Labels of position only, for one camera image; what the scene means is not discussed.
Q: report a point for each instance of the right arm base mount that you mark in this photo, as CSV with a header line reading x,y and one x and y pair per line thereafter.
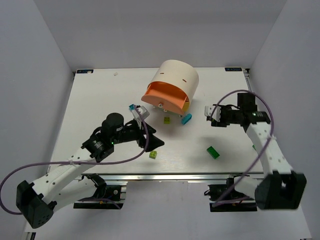
x,y
233,202

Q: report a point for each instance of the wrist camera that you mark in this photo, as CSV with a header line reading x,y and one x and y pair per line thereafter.
x,y
213,111
140,112

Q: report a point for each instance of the dark green long lego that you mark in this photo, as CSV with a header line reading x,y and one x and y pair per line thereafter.
x,y
212,152

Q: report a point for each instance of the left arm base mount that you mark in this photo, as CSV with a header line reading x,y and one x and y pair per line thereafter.
x,y
108,196

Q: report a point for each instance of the right blue corner label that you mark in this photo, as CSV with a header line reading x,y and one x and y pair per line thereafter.
x,y
233,69

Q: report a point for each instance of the left blue corner label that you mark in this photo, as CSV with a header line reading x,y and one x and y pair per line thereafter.
x,y
84,71

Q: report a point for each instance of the yellow drawer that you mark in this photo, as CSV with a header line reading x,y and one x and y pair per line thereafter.
x,y
186,106

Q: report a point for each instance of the lime square lego near container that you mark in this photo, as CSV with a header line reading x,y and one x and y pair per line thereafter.
x,y
166,120

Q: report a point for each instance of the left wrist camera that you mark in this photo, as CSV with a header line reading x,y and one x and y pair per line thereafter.
x,y
140,112

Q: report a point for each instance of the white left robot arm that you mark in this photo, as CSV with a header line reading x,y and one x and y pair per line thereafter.
x,y
40,199

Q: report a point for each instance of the blue corner label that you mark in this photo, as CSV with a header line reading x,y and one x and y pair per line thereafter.
x,y
233,69
84,71

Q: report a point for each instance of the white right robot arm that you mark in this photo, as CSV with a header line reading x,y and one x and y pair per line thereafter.
x,y
270,180

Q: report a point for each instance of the lime square lego front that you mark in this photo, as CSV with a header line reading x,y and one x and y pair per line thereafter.
x,y
153,154

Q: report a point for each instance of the cream cylindrical drawer container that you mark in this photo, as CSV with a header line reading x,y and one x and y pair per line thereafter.
x,y
175,78

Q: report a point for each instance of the long teal lego brick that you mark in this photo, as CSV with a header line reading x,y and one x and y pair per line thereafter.
x,y
186,118

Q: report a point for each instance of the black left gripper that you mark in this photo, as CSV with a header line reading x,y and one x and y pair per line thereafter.
x,y
143,136

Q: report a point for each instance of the small teal square lego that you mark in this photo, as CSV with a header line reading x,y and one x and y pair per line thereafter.
x,y
131,107

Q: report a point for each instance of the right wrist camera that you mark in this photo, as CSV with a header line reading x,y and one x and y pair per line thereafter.
x,y
213,111

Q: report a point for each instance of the aluminium front rail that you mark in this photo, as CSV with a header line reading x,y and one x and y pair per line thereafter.
x,y
205,177

